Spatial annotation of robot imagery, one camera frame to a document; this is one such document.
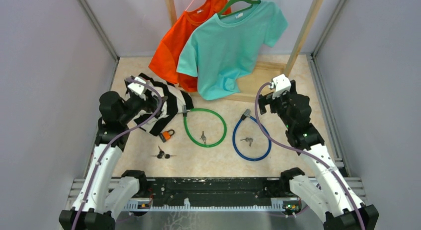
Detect green cable lock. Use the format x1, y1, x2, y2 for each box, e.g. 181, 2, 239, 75
182, 105, 227, 148

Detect blue cable lock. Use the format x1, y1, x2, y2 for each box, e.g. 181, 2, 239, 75
232, 109, 272, 162

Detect orange padlock with keys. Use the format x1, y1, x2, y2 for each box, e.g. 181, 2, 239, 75
158, 129, 175, 143

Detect blue lock keys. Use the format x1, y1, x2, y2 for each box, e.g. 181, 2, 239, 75
240, 137, 254, 147

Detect green lock keys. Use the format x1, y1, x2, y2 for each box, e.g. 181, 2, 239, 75
200, 131, 207, 145

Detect black padlock keys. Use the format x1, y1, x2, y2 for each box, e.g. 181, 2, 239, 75
151, 146, 176, 159

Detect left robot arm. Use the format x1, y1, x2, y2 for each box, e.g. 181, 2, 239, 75
59, 90, 167, 230

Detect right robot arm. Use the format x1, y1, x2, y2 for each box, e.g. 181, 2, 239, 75
255, 90, 379, 230

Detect black white striped garment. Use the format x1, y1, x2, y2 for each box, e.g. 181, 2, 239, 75
130, 73, 194, 136

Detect wooden clothes rack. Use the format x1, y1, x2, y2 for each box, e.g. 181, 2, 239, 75
163, 0, 328, 103

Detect orange t-shirt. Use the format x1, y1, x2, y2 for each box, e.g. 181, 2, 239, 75
148, 0, 228, 92

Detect teal t-shirt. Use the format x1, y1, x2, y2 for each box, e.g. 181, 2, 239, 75
176, 1, 288, 100

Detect green hanger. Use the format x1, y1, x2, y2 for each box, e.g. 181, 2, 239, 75
217, 0, 263, 18

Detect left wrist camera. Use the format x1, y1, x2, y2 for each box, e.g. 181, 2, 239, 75
127, 77, 147, 100

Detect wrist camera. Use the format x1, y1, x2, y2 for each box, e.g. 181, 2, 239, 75
127, 77, 147, 100
269, 74, 291, 99

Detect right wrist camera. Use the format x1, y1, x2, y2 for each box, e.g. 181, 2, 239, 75
269, 74, 291, 99

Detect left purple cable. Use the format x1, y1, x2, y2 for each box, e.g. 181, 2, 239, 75
70, 77, 164, 230

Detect purple cable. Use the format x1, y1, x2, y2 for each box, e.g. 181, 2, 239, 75
254, 82, 366, 230
70, 77, 164, 230

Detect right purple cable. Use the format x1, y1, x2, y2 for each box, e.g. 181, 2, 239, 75
254, 82, 366, 230

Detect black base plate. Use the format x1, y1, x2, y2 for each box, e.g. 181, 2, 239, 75
134, 177, 303, 207

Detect aluminium rail frame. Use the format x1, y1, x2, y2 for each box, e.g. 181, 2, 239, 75
67, 177, 367, 213

